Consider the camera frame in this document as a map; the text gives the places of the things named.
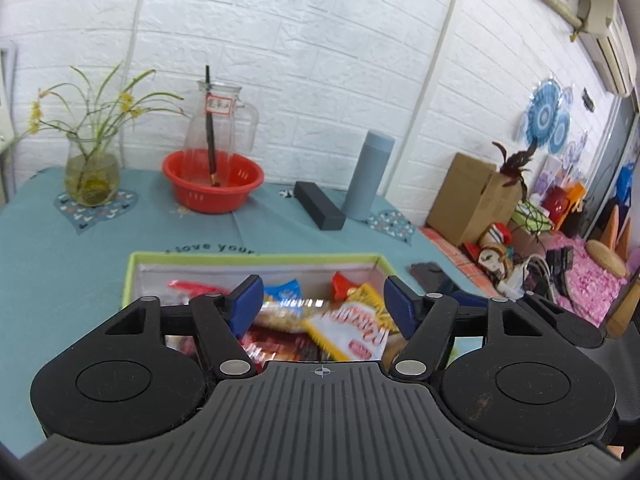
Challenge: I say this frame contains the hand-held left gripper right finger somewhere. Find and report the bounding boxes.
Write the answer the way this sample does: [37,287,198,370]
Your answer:
[384,275,543,381]

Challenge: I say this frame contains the red plastic basin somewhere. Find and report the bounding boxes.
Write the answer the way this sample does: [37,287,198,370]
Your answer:
[161,150,265,214]

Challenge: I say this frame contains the red toy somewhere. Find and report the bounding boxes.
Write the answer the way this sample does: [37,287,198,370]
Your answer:
[542,185,568,221]

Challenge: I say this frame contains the grey-blue thermos bottle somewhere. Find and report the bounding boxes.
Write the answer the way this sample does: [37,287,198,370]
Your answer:
[341,130,396,222]

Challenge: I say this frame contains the pink flowered blanket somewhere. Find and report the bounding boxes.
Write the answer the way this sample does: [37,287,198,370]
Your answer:
[550,232,628,328]

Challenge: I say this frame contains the pink plaid mat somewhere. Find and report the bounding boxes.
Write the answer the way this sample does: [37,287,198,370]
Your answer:
[417,227,501,298]

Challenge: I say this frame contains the purple picture cards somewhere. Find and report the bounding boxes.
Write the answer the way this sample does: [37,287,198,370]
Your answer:
[537,155,583,196]

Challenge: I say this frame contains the dark phone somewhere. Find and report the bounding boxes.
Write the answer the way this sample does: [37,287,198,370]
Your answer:
[410,261,453,293]

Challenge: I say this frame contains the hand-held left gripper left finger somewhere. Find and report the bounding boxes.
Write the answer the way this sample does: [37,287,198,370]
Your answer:
[102,275,264,381]

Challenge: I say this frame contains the yellow flowering plant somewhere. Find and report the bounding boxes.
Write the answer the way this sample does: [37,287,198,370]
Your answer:
[27,60,187,201]

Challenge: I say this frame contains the glass vase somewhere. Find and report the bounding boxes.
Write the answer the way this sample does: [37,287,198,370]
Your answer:
[64,127,121,208]

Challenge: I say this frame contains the yellow snack packet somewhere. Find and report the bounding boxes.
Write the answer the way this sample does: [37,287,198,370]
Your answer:
[302,282,401,363]

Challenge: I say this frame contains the teal tablecloth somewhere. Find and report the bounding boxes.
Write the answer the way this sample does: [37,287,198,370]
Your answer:
[0,166,501,456]

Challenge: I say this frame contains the green white box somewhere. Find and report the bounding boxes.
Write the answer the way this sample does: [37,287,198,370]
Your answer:
[510,200,553,233]

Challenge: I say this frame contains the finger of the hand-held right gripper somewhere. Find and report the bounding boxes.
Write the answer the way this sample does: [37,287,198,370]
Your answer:
[440,280,603,348]

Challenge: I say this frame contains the round woven cushion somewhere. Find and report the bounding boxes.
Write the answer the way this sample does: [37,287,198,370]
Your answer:
[585,239,628,278]

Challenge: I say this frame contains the black rectangular box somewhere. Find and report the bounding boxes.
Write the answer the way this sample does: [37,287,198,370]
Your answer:
[292,181,347,232]

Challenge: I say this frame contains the glass pitcher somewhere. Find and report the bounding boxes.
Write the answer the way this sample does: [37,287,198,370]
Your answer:
[182,80,260,186]

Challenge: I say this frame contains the dried dark red plant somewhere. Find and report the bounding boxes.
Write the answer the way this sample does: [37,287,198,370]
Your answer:
[491,135,546,201]

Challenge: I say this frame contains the blue snack packet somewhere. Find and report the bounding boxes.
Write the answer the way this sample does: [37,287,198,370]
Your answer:
[262,280,303,318]

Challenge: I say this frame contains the green cardboard box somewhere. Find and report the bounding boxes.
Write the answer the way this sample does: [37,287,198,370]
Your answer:
[121,252,401,361]

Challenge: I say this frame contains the clear candy packet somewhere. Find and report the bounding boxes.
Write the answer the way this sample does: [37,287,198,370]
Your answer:
[255,300,333,333]

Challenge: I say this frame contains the brown cardboard box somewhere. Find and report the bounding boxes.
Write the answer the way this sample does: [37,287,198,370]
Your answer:
[426,152,523,247]

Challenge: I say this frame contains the orange cone cushions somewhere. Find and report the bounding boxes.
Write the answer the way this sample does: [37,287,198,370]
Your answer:
[600,205,633,261]

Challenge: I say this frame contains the white air conditioner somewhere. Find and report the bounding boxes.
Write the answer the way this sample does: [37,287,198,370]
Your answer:
[575,0,636,96]

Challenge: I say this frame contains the dark brush stick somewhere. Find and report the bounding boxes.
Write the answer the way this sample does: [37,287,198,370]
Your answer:
[202,65,221,188]

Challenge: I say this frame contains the blue paper fan decoration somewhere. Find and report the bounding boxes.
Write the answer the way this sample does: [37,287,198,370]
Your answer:
[517,77,573,156]

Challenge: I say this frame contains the red and white toy clock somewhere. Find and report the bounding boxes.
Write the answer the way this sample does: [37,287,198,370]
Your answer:
[462,225,513,281]

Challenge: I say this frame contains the black device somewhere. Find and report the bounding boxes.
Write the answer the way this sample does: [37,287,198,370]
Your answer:
[545,246,576,296]

